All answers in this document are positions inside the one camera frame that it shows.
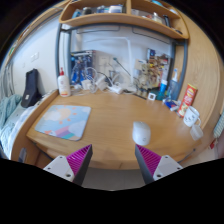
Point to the blue snack pack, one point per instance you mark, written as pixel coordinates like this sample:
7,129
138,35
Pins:
171,105

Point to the black bag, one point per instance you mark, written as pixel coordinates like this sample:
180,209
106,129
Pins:
30,88

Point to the white red-capped pump bottle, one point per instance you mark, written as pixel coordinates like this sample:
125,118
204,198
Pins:
63,86

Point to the small white cube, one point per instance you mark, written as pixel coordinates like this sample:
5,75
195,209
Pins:
151,96

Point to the white mug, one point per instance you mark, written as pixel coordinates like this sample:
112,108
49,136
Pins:
191,116

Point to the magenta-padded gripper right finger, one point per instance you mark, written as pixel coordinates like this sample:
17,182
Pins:
165,165

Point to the white power strip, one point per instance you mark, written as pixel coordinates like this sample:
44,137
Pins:
115,89

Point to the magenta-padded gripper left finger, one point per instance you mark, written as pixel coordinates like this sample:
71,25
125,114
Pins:
59,166

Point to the white charger block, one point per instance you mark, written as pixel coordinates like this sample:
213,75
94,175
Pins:
86,84

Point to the white wall socket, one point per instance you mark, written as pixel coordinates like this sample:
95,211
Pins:
104,60

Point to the beige robot model figure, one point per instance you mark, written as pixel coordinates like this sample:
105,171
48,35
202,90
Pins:
151,73

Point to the blue spray bottle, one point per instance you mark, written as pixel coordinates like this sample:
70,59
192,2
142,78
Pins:
173,85

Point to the blue robot model kit box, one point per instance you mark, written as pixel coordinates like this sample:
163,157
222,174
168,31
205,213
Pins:
81,65

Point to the grey-white computer mouse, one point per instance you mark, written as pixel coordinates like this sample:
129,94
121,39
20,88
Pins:
141,133

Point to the pastel cloud print mouse pad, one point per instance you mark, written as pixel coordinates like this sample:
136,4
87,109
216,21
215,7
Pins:
63,121

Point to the small clear cup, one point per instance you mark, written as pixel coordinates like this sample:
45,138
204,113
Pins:
196,132

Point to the wooden shelf unit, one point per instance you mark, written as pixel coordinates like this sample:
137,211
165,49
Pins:
120,19

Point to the bed with plaid sheet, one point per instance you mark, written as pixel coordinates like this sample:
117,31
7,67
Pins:
13,133

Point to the teal blanket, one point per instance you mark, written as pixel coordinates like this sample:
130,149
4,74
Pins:
8,108

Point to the red chip can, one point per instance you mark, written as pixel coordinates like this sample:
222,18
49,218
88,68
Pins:
187,100

